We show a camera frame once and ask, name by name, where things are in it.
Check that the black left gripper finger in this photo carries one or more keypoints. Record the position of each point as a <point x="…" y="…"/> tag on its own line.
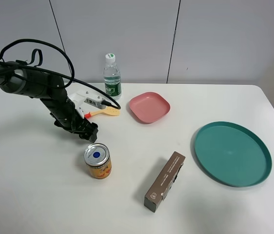
<point x="93" y="129"/>

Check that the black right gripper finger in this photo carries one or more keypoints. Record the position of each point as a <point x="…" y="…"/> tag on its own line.
<point x="88" y="136"/>

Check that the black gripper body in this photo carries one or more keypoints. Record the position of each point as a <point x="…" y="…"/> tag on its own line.
<point x="65" y="114"/>

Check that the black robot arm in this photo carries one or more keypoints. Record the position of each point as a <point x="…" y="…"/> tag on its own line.
<point x="51" y="92"/>

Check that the yellow tin can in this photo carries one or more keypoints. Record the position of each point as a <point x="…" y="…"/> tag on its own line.
<point x="98" y="161"/>

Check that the clear water bottle green label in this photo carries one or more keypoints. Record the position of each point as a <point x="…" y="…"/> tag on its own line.
<point x="112" y="77"/>

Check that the pink square plate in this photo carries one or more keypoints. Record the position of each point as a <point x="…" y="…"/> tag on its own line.
<point x="149" y="107"/>

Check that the long brown cardboard box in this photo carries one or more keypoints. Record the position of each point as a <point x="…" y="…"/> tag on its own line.
<point x="164" y="181"/>

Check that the large teal round plate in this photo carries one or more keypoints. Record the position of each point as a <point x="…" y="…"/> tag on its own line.
<point x="232" y="154"/>

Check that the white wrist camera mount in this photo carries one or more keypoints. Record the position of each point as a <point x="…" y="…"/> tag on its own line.
<point x="81" y="98"/>

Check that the yellow spatula orange handle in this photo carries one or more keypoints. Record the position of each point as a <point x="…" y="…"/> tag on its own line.
<point x="109" y="111"/>

